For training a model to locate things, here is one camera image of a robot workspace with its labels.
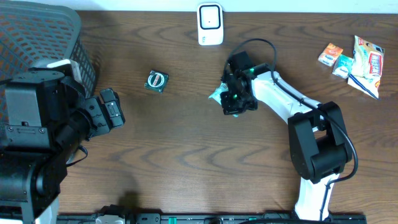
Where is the teal snack packet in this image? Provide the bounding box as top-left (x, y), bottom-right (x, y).
top-left (208, 82), bottom-right (229, 105)

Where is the orange white tissue pack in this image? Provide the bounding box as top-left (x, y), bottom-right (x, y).
top-left (318, 43), bottom-right (343, 67)

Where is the green white tissue pack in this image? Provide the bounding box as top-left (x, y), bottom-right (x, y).
top-left (332, 55), bottom-right (354, 78)

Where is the white blue snack bag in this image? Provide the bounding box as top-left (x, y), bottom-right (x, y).
top-left (348, 35), bottom-right (385, 100)

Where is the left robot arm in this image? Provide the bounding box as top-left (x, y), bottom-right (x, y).
top-left (1, 59), bottom-right (125, 223)

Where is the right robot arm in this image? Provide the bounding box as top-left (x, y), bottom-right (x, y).
top-left (220, 52), bottom-right (357, 221)

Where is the white barcode scanner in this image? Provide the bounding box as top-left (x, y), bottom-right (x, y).
top-left (197, 2), bottom-right (224, 46)

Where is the grey plastic mesh basket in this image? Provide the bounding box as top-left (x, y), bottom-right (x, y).
top-left (0, 0), bottom-right (97, 122)

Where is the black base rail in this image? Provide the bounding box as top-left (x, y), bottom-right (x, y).
top-left (55, 205), bottom-right (368, 224)

